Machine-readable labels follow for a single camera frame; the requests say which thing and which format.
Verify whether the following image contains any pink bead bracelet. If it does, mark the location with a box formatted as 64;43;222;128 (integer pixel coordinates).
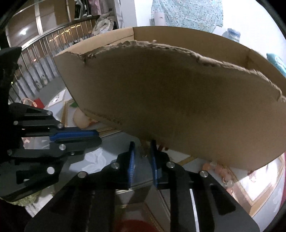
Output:
202;161;234;187

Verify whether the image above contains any red gift bag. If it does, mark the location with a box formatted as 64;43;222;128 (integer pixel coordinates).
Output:
21;98;45;109

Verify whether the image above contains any metal stair railing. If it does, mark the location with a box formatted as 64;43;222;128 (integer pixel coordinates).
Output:
8;16;99;105

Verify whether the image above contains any brown cardboard box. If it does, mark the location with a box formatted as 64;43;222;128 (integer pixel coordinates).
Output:
54;26;285;171

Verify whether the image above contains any white cylinder fan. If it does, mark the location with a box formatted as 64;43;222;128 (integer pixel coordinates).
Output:
154;12;166;26

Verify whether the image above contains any teal patterned pillow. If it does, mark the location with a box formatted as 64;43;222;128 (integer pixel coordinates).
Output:
267;53;286;77

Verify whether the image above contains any blue water jug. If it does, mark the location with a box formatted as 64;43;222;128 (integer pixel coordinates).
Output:
222;28;241;43

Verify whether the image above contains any teal floral hanging cloth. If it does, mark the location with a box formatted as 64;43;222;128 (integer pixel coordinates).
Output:
151;0;223;33

